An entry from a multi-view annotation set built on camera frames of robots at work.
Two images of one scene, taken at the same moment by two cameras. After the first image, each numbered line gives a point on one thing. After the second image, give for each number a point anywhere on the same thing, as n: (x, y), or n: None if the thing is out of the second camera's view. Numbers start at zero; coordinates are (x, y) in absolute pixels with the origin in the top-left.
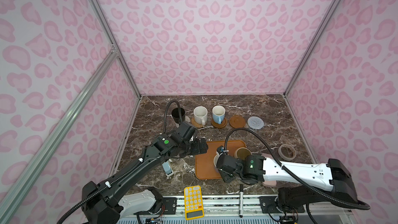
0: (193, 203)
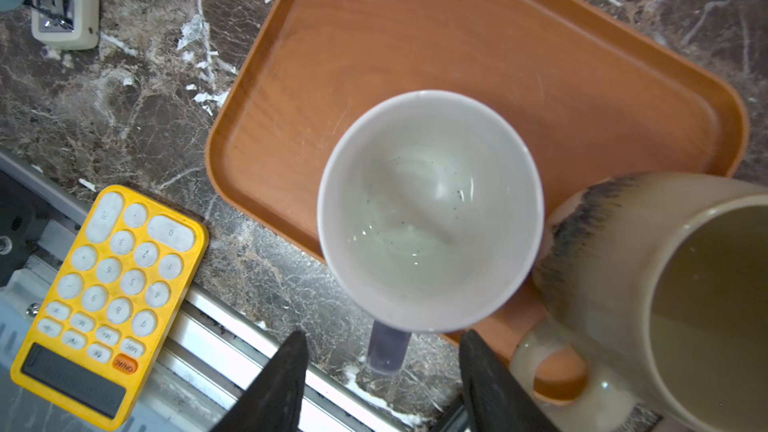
0: (110, 305)
